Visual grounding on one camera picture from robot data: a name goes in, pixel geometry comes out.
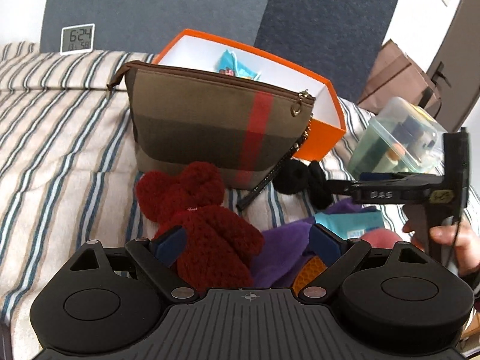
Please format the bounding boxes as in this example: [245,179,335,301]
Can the striped bed sheet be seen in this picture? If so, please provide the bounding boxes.
[0,40,480,359]

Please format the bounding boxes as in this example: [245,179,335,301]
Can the brown plaid zip pouch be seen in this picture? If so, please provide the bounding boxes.
[106,60,316,211]

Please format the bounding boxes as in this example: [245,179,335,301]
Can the dark red plush toy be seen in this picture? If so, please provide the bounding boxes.
[136,162,264,293]

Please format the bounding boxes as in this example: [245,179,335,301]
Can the light grey headboard panel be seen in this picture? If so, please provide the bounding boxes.
[40,0,268,54]

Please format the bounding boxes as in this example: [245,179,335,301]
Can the person right hand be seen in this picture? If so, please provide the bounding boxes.
[402,218,480,278]

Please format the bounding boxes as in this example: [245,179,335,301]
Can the orange cardboard box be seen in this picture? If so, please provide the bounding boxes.
[152,28,346,161]

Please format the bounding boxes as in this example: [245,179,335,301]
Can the purple cloth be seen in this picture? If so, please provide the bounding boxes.
[250,198,382,289]

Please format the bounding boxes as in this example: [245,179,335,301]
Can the white plush pig toy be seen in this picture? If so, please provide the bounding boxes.
[360,228,402,250]

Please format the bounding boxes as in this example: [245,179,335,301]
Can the blue wet wipes pack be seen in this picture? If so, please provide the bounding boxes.
[314,211,384,240]

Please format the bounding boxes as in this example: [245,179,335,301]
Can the clear plastic storage box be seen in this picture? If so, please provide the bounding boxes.
[347,97,446,180]

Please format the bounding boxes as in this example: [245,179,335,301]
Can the brown paper shopping bag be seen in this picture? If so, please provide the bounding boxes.
[357,40,441,114]

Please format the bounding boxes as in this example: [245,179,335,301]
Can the white digital clock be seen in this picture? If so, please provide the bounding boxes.
[59,24,95,55]

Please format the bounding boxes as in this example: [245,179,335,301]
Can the teal cartoon tissue packs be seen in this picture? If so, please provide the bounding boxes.
[216,50,260,80]

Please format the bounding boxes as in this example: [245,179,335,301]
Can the black fuzzy scrunchie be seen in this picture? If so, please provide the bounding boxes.
[272,159,334,211]

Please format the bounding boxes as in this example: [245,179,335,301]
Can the dark blue headboard panel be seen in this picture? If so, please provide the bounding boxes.
[255,0,398,102]

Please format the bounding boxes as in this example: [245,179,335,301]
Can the orange silicone honeycomb mat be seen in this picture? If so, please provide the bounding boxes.
[292,256,327,295]

